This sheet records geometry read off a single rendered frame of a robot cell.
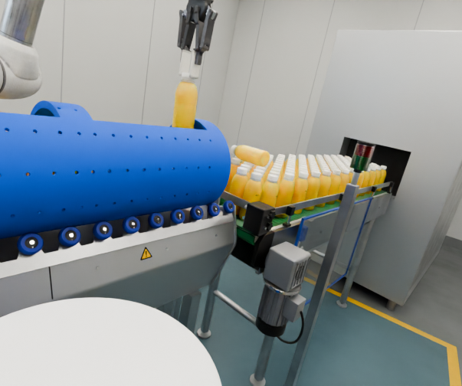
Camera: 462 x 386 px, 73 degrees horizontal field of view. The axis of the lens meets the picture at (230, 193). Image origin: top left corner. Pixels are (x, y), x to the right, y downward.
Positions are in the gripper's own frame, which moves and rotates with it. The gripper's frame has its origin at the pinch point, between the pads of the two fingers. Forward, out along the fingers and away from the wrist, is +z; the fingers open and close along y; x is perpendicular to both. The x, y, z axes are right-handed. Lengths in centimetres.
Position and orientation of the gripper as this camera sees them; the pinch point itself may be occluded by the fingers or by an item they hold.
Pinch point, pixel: (190, 64)
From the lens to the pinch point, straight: 95.8
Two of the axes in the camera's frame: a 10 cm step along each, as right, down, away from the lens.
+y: 7.3, 3.3, -6.0
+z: -1.9, 9.4, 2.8
